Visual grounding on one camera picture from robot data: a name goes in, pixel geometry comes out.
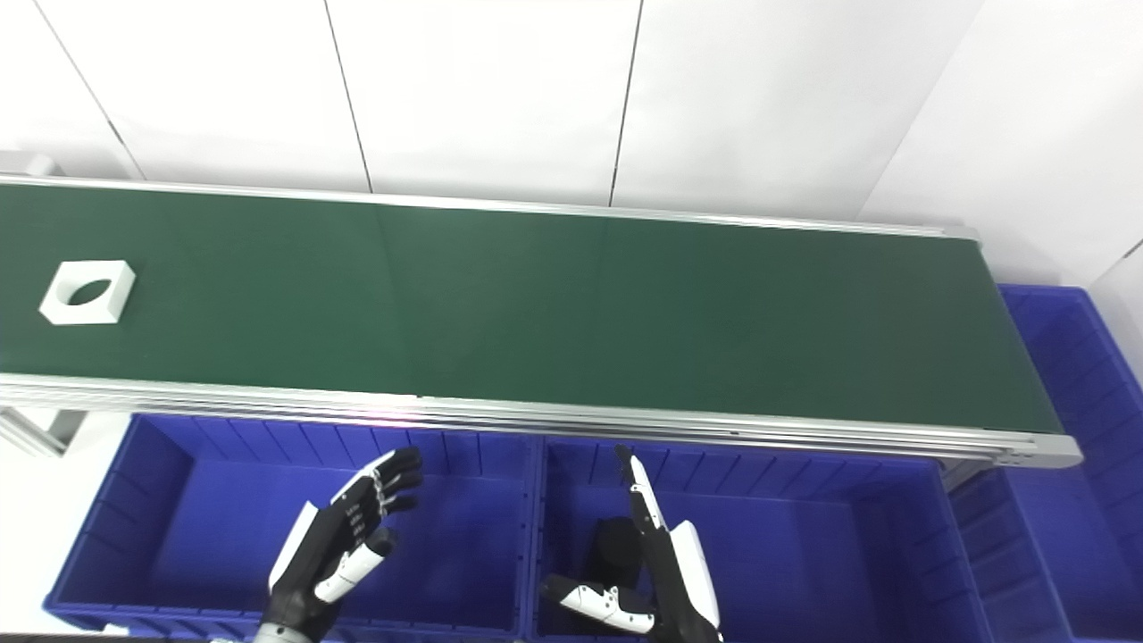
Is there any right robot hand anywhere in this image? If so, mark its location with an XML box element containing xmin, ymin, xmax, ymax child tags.
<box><xmin>539</xmin><ymin>444</ymin><xmax>724</xmax><ymax>643</ymax></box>

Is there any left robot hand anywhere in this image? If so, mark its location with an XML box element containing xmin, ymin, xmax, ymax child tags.
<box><xmin>267</xmin><ymin>447</ymin><xmax>426</xmax><ymax>642</ymax></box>

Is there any white block with round hole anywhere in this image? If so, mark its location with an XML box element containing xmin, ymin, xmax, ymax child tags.
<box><xmin>38</xmin><ymin>260</ymin><xmax>137</xmax><ymax>326</ymax></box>

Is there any blue plastic bin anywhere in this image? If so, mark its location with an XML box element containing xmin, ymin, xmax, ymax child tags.
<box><xmin>43</xmin><ymin>413</ymin><xmax>541</xmax><ymax>642</ymax></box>
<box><xmin>948</xmin><ymin>284</ymin><xmax>1143</xmax><ymax>642</ymax></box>
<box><xmin>527</xmin><ymin>435</ymin><xmax>994</xmax><ymax>643</ymax></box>

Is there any green conveyor belt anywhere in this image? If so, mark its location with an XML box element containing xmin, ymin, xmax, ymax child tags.
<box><xmin>0</xmin><ymin>185</ymin><xmax>1064</xmax><ymax>436</ymax></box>
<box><xmin>0</xmin><ymin>174</ymin><xmax>1084</xmax><ymax>471</ymax></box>

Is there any aluminium conveyor support leg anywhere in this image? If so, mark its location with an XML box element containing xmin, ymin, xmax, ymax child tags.
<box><xmin>0</xmin><ymin>406</ymin><xmax>88</xmax><ymax>459</ymax></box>

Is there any grey conveyor end box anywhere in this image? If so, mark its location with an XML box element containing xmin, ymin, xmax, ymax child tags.
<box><xmin>0</xmin><ymin>152</ymin><xmax>65</xmax><ymax>178</ymax></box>

